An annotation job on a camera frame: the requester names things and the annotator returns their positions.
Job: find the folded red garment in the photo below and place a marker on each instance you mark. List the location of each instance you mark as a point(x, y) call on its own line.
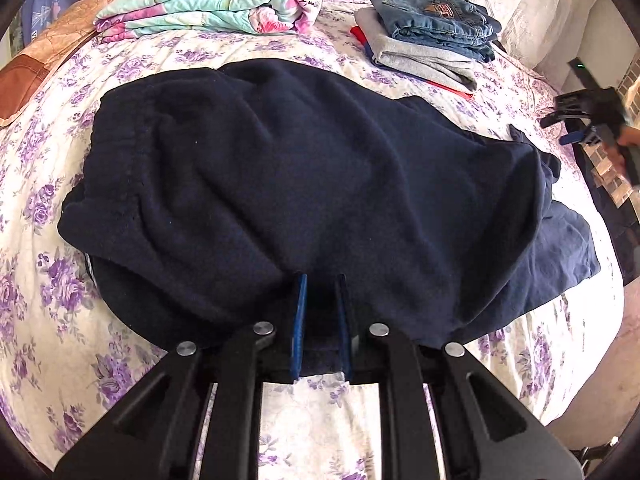
point(452, 91)

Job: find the person's right hand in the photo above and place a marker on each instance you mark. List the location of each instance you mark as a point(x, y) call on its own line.
point(617, 155)

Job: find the folded floral quilt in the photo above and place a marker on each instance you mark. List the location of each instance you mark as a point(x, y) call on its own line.
point(220, 2)

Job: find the blue printed cloth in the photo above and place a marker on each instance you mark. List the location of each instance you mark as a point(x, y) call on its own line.
point(52, 10)

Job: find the purple floral bed sheet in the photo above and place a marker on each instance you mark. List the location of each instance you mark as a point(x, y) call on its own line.
point(60, 310)

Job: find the folded grey pants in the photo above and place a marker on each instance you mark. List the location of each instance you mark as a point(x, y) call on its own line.
point(425, 57)

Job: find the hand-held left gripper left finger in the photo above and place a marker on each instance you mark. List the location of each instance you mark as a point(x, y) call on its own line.
point(299, 320)

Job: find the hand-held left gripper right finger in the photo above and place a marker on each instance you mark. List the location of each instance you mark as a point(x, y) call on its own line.
point(342, 322)

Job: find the folded blue jeans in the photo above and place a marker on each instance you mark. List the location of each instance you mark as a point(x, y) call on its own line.
point(440, 20)

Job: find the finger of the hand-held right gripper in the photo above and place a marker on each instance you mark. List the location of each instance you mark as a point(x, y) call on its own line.
point(552, 121)
point(575, 138)

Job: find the navy blue pants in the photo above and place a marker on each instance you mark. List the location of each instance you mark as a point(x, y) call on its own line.
point(310, 170)

